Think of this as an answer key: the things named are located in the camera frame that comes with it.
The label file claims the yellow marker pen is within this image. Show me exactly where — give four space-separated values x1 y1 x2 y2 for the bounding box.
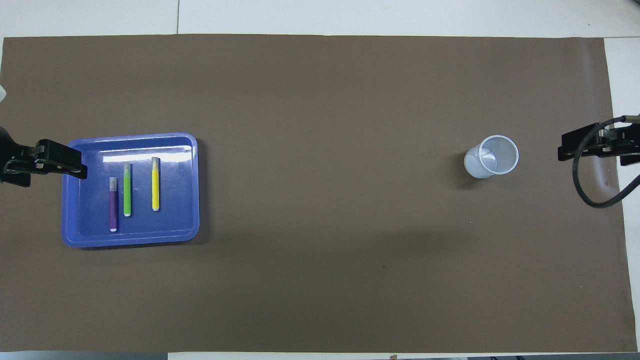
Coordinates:
151 156 161 212

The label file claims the green marker pen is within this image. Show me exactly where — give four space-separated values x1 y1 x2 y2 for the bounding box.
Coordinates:
123 163 133 218

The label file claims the translucent plastic cup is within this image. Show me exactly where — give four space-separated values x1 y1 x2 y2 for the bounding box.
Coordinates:
463 134 520 180

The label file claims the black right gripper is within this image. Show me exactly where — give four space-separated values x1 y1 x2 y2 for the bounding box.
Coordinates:
557 122 640 168

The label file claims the blue plastic tray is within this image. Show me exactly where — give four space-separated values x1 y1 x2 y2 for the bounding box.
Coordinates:
61 132 201 249

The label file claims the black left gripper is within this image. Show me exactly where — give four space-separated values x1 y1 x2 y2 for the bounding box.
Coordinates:
0 127 88 188

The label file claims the brown table mat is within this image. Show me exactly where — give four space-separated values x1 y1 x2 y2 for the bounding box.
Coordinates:
0 34 638 353

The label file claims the purple marker pen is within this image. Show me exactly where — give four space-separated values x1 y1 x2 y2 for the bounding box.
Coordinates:
109 176 119 233

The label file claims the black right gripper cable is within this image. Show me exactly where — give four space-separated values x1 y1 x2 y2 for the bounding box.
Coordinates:
572 116 640 209

